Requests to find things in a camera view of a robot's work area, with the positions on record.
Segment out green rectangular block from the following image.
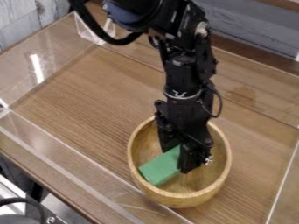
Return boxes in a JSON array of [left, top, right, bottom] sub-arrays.
[[137, 146, 180, 186]]

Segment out brown wooden bowl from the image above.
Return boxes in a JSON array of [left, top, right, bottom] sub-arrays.
[[126, 117, 232, 208]]

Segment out clear acrylic corner bracket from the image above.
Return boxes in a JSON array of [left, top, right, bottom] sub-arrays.
[[74, 14, 116, 46]]

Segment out black cable lower left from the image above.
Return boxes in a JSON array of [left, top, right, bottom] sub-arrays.
[[0, 197, 46, 224]]

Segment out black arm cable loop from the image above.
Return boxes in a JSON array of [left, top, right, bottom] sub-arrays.
[[66, 0, 144, 46]]

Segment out grey metal frame with bolt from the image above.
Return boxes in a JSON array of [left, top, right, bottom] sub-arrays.
[[24, 203, 69, 224]]

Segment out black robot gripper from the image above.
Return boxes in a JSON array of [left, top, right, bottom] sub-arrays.
[[153, 91, 216, 175]]

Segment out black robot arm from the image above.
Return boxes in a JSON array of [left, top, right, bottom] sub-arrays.
[[102, 0, 220, 173]]

